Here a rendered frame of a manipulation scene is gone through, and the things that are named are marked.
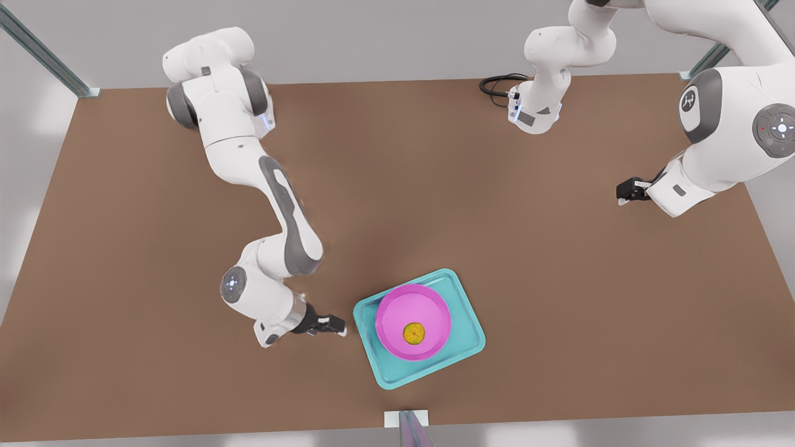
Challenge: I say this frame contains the pink round plate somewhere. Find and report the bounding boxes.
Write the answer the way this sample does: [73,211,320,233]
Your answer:
[375,284,452,362]

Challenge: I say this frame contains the silver frame post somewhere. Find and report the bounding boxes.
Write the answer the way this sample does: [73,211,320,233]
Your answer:
[679,0,781,81]
[0,5,101,99]
[384,409,435,447]

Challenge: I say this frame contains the black cable loop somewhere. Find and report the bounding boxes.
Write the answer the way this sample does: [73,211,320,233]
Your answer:
[479,73,530,108]

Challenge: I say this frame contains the teal rectangular tray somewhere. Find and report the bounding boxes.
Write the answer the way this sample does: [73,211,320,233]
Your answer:
[353,268,486,391]

